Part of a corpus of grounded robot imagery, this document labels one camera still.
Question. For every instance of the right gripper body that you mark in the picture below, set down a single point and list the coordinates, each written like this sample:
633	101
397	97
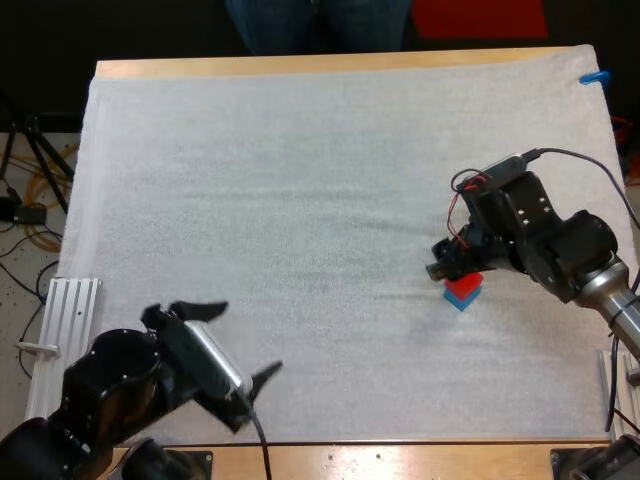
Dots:
510	215

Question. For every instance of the silver clamp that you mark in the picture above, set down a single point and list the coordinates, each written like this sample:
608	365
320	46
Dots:
37	347

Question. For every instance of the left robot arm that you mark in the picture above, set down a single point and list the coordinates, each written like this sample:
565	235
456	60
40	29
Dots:
115	372

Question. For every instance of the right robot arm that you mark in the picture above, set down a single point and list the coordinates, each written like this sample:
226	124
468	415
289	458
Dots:
582	250

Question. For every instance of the red cube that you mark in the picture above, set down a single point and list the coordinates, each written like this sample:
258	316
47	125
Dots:
467	284

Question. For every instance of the ribbed aluminium rail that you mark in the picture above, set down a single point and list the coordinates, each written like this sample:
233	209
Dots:
65	340

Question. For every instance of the blue cube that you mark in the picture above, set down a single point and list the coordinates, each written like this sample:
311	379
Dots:
462	302

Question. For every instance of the blue clip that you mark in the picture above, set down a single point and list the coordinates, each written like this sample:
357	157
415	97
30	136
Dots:
595	77

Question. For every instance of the person's legs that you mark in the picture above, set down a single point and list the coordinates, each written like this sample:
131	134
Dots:
320	25

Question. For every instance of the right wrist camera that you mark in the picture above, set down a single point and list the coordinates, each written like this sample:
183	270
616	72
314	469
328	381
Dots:
505	167

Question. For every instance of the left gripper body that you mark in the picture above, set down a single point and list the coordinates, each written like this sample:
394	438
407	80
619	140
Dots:
172	345

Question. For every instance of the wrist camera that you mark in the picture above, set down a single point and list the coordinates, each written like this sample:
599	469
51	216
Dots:
505	167
215	357

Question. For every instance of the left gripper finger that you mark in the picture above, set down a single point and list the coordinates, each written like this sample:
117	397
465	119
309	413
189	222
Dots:
202	310
266	378

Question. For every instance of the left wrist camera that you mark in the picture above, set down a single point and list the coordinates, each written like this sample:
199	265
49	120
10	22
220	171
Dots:
215	357

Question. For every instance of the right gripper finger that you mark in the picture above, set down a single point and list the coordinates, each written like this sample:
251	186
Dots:
442	262

